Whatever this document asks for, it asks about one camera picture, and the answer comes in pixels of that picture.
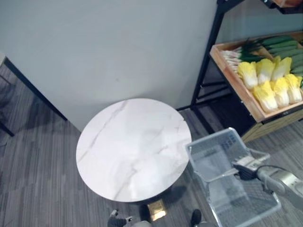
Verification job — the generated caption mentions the green cucumber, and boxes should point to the green cucumber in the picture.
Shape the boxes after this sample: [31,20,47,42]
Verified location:
[268,44,303,54]
[272,49,303,59]
[289,55,303,77]
[260,35,295,46]
[265,40,299,50]

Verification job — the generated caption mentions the round white marble table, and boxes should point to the round white marble table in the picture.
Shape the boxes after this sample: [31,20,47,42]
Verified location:
[75,98,193,203]

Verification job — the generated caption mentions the black metal furniture frame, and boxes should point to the black metal furniture frame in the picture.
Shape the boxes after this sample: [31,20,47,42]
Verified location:
[0,75,16,138]

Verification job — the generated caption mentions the yellow napa cabbage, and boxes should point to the yellow napa cabbage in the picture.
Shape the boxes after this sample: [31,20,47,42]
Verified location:
[272,77,290,107]
[284,73,303,105]
[256,58,276,85]
[237,61,258,90]
[270,56,293,83]
[251,80,278,114]

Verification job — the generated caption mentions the bunch of green scallions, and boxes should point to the bunch of green scallions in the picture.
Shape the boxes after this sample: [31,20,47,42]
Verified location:
[220,37,269,73]

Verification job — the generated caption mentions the grey basket handle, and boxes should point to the grey basket handle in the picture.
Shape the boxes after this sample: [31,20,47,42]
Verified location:
[204,148,271,201]

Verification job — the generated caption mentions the grey plastic shopping basket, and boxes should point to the grey plastic shopping basket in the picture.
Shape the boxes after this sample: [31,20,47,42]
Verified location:
[185,127,283,227]

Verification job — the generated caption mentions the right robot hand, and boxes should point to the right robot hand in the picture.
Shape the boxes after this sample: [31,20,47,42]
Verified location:
[231,157,260,181]

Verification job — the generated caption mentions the gold metal table base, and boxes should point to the gold metal table base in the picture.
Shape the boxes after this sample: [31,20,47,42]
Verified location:
[146,200,166,222]

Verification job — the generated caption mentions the dark right robot foot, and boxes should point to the dark right robot foot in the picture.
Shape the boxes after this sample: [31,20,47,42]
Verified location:
[190,209,202,225]

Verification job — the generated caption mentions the wooden crate with orange contents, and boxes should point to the wooden crate with orange contents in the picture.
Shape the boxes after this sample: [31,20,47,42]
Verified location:
[261,0,303,15]

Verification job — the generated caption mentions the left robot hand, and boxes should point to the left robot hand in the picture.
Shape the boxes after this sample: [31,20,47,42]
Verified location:
[107,208,133,227]

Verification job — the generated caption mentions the wooden vegetable crate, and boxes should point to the wooden vegetable crate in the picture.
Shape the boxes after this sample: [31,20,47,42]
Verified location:
[209,30,303,123]

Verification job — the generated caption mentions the wooden shelf base panel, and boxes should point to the wooden shelf base panel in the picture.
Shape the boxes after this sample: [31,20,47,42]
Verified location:
[241,110,303,144]

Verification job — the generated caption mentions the black metal shelf frame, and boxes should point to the black metal shelf frame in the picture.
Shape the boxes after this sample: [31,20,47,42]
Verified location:
[190,0,303,133]

